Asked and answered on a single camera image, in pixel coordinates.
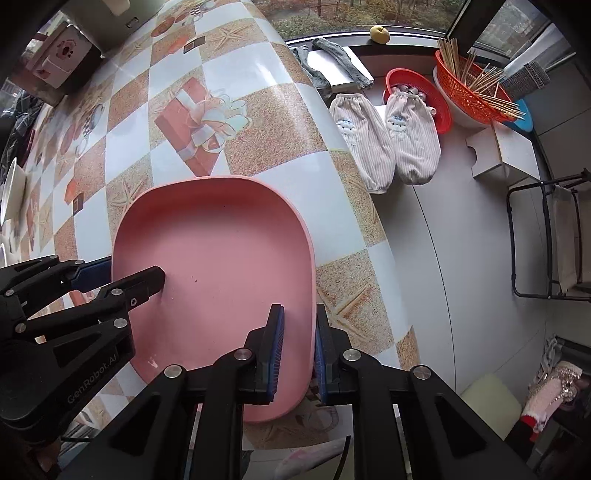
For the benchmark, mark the yellow apple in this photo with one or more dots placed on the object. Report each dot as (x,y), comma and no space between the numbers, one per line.
(379,33)

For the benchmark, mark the striped sleeve cover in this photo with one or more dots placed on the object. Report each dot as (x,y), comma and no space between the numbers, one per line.
(413,138)
(362,138)

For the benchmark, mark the white book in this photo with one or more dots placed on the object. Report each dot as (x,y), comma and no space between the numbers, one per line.
(330,69)

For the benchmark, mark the white bowl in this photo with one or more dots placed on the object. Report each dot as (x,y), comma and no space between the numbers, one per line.
(11,189)

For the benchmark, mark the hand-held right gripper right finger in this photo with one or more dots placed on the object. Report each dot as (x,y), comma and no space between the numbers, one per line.
(320,355)

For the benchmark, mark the white basin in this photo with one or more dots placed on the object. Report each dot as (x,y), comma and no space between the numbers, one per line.
(457,108)

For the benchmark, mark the grey woven basket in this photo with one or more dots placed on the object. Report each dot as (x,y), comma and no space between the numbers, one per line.
(524,76)

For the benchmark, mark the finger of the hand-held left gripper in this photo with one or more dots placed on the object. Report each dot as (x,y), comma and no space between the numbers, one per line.
(138,286)
(97,273)

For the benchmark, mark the orange basket with sticks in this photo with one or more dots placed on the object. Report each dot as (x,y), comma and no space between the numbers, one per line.
(475,74)

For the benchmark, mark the grey folded cloth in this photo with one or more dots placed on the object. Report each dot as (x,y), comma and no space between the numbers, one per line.
(339,62)

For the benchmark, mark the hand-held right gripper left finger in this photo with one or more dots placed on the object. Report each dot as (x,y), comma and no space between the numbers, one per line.
(276,350)

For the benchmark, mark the orange plastic colander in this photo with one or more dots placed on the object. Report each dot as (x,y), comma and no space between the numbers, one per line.
(471,92)

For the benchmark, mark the white cardboard box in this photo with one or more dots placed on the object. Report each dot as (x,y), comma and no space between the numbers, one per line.
(503,152)

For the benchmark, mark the pink sequined slipper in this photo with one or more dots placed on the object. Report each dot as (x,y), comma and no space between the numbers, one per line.
(551,392)

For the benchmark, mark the black metal rack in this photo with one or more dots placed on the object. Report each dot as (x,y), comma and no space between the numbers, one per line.
(545,235)

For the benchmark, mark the blue plate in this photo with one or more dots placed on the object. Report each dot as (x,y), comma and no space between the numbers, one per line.
(524,115)

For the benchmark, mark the white pink box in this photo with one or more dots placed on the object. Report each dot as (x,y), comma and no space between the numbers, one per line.
(57,57)

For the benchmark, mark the pink plastic plate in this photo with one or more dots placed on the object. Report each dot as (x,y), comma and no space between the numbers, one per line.
(217,286)

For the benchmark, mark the patterned tablecloth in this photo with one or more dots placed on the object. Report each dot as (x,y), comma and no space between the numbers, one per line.
(194,138)

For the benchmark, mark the cream stool seat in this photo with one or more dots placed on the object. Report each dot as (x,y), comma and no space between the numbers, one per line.
(489,401)

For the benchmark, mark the red plastic basin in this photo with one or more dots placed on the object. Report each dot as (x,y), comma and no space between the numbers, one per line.
(418,94)

